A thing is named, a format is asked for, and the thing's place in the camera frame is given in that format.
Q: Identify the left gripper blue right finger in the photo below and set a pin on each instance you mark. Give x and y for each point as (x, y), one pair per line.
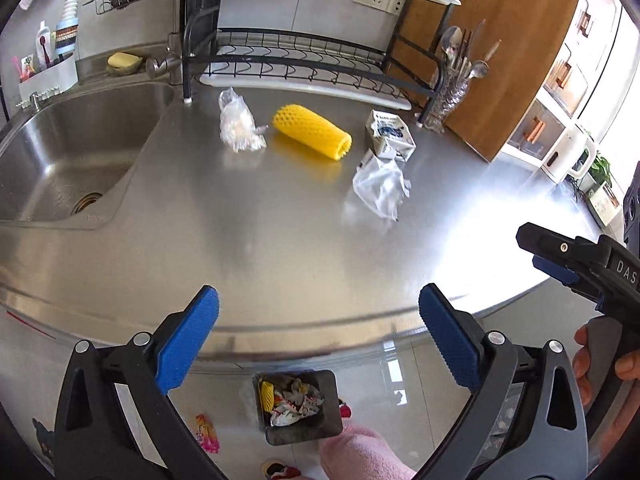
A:
(457, 336)

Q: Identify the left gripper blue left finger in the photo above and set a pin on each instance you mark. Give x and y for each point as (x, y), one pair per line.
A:
(180, 337)

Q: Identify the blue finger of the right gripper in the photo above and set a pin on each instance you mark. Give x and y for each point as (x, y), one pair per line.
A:
(545, 243)
(561, 274)

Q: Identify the clear zip plastic bag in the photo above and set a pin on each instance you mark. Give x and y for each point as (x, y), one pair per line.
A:
(381, 185)

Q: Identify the clear plastic wrap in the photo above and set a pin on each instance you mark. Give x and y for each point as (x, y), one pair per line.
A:
(237, 124)

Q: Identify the yellow foam net sleeve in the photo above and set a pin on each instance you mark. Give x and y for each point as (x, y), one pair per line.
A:
(312, 130)

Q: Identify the black trash bin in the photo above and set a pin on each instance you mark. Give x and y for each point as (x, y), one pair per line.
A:
(298, 406)

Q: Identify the white electric kettle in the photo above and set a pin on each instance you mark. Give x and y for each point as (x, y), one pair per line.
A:
(571, 156)

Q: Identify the red white slipper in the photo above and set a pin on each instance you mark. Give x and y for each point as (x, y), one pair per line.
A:
(276, 470)

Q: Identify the clear glass utensil vase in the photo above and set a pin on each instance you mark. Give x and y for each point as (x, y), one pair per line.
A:
(451, 95)

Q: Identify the flattened white milk carton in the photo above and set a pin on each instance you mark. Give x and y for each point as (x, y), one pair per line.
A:
(389, 137)

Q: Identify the stainless steel sink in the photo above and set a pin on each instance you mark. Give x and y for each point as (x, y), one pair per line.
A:
(64, 158)

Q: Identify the metal spoon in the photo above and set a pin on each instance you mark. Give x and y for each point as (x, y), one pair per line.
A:
(451, 43)

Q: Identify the steel faucet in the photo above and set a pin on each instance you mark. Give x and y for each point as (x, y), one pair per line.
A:
(164, 60)

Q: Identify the yellow sponge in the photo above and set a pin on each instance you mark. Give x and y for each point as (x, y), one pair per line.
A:
(123, 64)

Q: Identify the white utensil caddy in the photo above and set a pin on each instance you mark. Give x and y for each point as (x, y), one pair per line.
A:
(50, 82)

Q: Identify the black wire dish rack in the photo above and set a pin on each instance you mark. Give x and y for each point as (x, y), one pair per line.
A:
(202, 37)

